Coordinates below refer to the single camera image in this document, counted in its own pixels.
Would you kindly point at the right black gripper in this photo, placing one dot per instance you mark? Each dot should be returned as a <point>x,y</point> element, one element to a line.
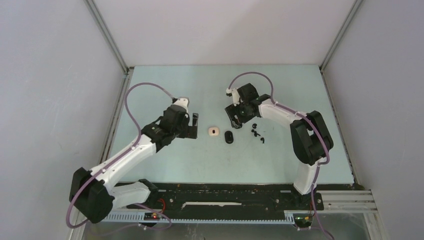
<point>232,111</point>

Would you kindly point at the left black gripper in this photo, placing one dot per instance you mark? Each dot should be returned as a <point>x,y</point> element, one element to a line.
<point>189,131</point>

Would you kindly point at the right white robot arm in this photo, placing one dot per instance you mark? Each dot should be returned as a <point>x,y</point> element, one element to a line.
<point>311,139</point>

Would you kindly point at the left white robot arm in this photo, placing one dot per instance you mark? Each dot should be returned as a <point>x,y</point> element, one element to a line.
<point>95,192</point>

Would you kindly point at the black oval charging case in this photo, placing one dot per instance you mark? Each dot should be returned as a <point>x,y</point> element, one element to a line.
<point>229,137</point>

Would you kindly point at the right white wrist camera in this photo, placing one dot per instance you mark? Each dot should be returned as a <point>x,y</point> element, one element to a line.
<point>234,94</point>

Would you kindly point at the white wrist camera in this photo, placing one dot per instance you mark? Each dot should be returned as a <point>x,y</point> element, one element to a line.
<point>182,102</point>
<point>234,94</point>

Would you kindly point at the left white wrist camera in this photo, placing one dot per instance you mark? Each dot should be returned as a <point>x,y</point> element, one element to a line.
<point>182,102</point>

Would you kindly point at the black mounting base rail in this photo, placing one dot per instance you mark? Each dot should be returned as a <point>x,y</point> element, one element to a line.
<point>232,201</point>

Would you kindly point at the left aluminium frame post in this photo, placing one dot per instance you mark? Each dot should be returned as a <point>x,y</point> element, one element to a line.
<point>106,33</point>

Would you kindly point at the aluminium frame post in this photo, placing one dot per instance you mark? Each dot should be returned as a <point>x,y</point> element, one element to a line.
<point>340,34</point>
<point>106,33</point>

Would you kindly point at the grey slotted cable duct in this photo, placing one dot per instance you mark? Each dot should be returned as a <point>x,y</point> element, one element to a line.
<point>150,217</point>

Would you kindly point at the right aluminium frame post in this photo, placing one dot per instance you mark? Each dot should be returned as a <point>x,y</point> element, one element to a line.
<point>340,34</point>

